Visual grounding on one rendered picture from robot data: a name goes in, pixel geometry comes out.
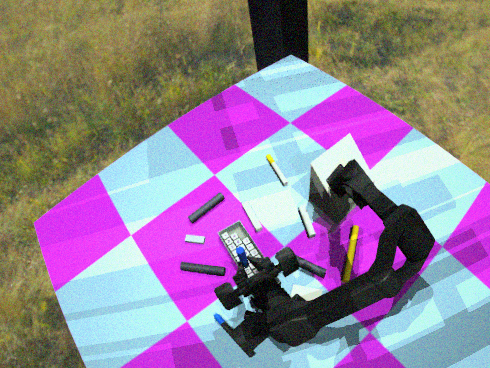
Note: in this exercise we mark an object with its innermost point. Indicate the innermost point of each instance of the blue stylus with grey tip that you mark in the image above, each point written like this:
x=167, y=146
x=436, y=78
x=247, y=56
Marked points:
x=242, y=256

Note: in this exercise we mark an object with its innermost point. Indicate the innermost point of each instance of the white square pad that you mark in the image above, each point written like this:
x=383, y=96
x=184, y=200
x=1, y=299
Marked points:
x=306, y=293

